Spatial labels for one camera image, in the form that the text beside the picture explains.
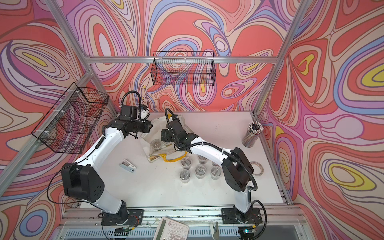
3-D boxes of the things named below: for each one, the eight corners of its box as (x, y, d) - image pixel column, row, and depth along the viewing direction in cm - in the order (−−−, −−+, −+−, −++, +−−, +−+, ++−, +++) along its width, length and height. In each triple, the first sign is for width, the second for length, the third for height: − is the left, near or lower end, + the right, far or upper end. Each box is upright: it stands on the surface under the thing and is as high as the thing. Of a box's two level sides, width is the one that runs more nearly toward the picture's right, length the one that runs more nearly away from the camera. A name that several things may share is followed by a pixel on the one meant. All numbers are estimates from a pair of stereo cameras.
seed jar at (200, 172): (195, 179, 87) (195, 175, 83) (195, 169, 91) (195, 165, 87) (205, 179, 87) (206, 175, 83) (204, 169, 91) (205, 165, 87)
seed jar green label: (179, 182, 86) (178, 178, 82) (181, 172, 90) (181, 168, 86) (188, 184, 86) (188, 180, 81) (190, 174, 89) (190, 170, 85)
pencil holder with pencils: (243, 147, 101) (250, 131, 87) (240, 137, 106) (247, 121, 93) (255, 147, 101) (265, 131, 87) (252, 137, 106) (261, 121, 93)
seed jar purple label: (181, 169, 90) (180, 166, 86) (181, 160, 94) (181, 156, 90) (191, 169, 90) (191, 166, 86) (191, 160, 94) (191, 156, 90)
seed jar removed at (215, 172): (211, 180, 87) (212, 176, 82) (210, 170, 91) (211, 165, 86) (220, 180, 87) (222, 176, 82) (219, 170, 91) (220, 165, 86)
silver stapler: (120, 166, 93) (118, 164, 91) (126, 160, 96) (124, 158, 93) (131, 174, 89) (130, 172, 87) (137, 167, 92) (136, 165, 90)
